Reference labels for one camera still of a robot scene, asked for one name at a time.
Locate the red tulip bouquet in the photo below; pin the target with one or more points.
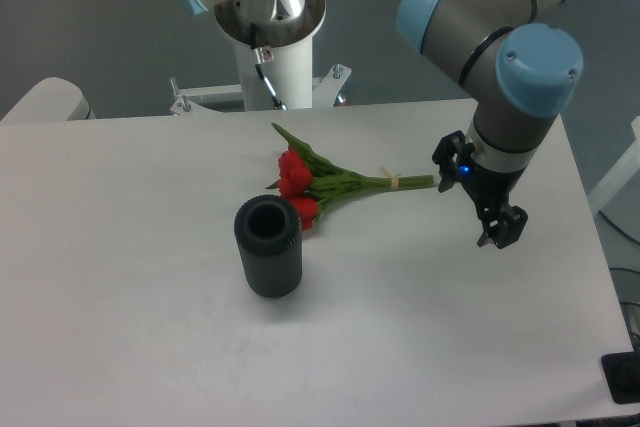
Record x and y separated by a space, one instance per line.
313 184

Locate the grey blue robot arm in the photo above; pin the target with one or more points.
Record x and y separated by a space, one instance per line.
521 73

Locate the black box at table edge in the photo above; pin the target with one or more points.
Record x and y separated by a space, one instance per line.
621 371

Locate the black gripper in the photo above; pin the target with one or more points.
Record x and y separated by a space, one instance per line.
487 189

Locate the white furniture at right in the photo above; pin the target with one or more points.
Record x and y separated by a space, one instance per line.
617 176

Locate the black ribbed vase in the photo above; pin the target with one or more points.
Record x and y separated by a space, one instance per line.
268 233

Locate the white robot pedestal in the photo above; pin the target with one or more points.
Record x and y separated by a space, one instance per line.
273 47

